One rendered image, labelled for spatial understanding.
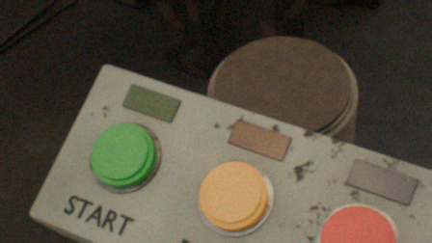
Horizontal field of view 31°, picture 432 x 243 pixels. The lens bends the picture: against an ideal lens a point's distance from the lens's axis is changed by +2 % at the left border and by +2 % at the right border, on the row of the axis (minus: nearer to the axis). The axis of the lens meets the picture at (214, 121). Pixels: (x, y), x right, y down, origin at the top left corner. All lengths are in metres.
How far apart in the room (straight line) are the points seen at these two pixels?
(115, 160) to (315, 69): 0.22
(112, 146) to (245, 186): 0.09
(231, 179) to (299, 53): 0.22
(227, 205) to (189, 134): 0.06
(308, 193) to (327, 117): 0.16
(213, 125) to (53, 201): 0.11
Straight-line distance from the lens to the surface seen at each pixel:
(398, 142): 1.25
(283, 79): 0.62
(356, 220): 0.43
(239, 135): 0.47
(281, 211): 0.45
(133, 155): 0.47
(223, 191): 0.45
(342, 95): 0.61
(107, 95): 0.50
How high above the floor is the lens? 0.98
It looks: 50 degrees down
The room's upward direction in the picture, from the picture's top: 7 degrees counter-clockwise
